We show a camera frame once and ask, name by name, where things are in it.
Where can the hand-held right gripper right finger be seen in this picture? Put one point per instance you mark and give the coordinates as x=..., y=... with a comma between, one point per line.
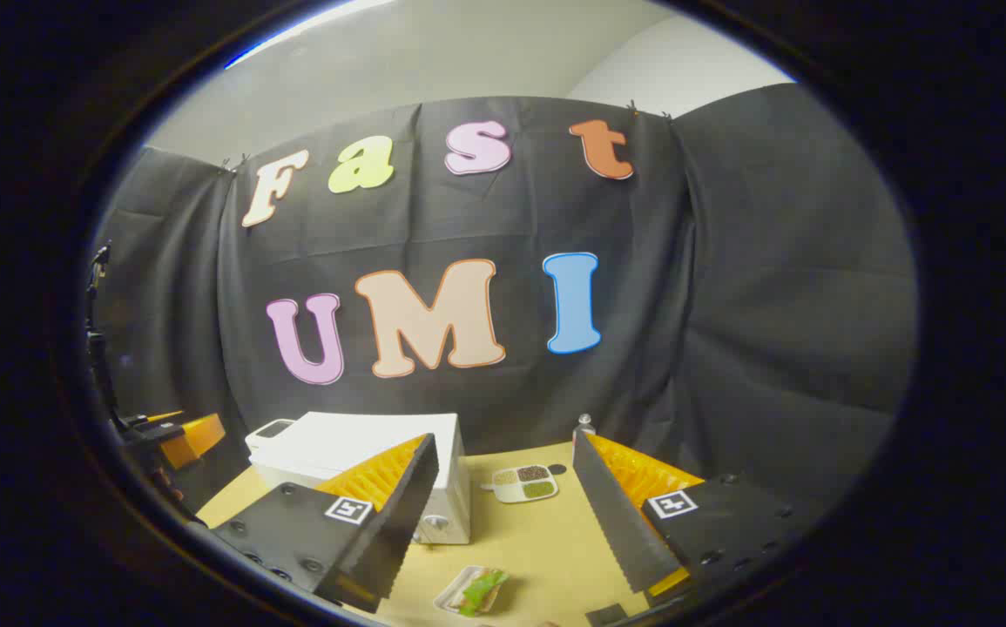
x=611, y=514

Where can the divided white dish with grains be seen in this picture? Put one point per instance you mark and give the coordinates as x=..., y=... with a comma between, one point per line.
x=524, y=483

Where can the white ribbed tray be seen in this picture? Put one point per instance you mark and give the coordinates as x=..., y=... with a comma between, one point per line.
x=450, y=596

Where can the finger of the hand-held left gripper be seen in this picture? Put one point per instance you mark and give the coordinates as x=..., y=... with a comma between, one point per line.
x=193, y=435

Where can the white microwave oven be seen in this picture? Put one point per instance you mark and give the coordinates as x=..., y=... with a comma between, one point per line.
x=337, y=440

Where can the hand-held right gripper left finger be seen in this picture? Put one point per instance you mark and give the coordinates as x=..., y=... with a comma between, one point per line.
x=407, y=514

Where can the lettuce sandwich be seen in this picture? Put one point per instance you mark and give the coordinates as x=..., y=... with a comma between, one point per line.
x=483, y=590

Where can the clear bottle with pink label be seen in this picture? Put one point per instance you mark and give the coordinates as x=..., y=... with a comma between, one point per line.
x=584, y=427

